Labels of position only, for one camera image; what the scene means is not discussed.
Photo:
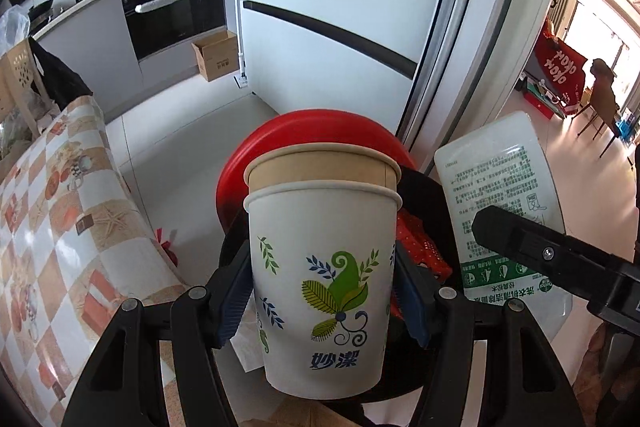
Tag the checkered floral tablecloth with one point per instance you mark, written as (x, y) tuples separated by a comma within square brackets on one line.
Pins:
[(60, 217)]

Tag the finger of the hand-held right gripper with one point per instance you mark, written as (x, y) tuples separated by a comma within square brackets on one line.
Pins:
[(530, 247)]

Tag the white plastic bag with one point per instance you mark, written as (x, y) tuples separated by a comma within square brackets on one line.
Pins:
[(12, 24)]

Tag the white printed paper cup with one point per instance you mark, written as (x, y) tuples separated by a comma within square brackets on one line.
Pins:
[(320, 257)]

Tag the black trash bin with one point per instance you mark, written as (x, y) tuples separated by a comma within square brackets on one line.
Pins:
[(425, 197)]

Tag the red plastic stool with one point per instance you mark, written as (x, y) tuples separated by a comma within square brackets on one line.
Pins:
[(310, 127)]

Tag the red tassel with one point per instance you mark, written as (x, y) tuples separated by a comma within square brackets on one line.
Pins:
[(167, 247)]

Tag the red box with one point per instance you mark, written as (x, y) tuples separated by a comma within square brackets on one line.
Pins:
[(537, 99)]

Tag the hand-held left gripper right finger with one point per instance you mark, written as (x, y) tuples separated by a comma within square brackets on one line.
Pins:
[(412, 302)]

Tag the clear bag of groceries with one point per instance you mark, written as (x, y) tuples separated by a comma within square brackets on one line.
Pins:
[(20, 127)]

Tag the sliding door frame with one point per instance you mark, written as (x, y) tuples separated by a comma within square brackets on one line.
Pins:
[(480, 7)]

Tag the black built-in oven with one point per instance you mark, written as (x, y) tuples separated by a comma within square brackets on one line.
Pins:
[(175, 22)]

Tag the red wrapper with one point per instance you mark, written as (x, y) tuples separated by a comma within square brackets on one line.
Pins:
[(425, 252)]

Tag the cardboard box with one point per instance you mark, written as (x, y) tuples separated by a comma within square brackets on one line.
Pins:
[(217, 59)]

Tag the red banner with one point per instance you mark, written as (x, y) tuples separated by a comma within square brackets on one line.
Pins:
[(560, 67)]

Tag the black jacket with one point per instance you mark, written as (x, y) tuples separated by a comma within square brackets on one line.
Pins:
[(60, 77)]

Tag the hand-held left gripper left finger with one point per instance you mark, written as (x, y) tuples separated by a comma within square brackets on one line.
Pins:
[(232, 302)]

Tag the beige perforated chair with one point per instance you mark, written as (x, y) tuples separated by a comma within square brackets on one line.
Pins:
[(20, 67)]

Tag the dark dining chair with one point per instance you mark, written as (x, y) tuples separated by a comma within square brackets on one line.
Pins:
[(602, 92)]

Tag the brown paper cup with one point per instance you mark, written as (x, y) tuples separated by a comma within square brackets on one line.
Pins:
[(320, 169)]

